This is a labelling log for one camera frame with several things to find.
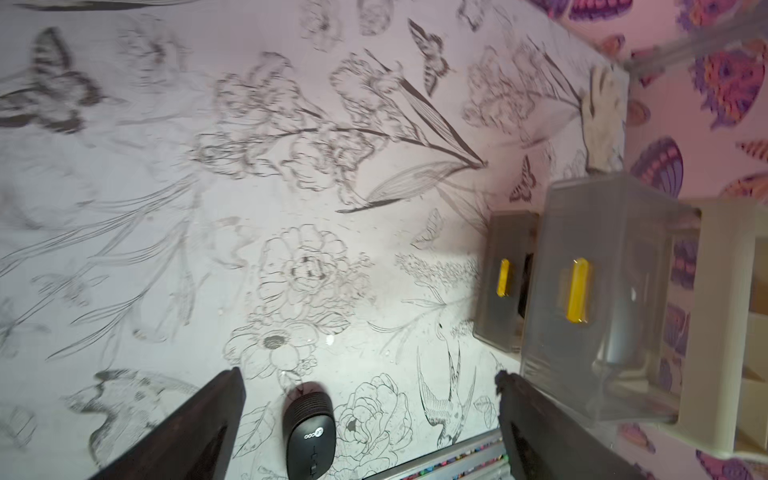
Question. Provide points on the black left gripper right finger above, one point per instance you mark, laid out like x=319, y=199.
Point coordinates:
x=543, y=442

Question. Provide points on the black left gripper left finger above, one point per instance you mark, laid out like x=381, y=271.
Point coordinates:
x=195, y=442

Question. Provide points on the black computer mouse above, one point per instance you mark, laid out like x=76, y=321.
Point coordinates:
x=309, y=435

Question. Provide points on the grey translucent drawer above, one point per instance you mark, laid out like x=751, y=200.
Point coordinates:
x=597, y=302
x=506, y=273

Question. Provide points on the cream drawer organizer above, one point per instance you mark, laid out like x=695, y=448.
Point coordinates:
x=723, y=400

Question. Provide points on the beige knit glove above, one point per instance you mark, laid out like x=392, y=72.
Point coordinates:
x=602, y=115

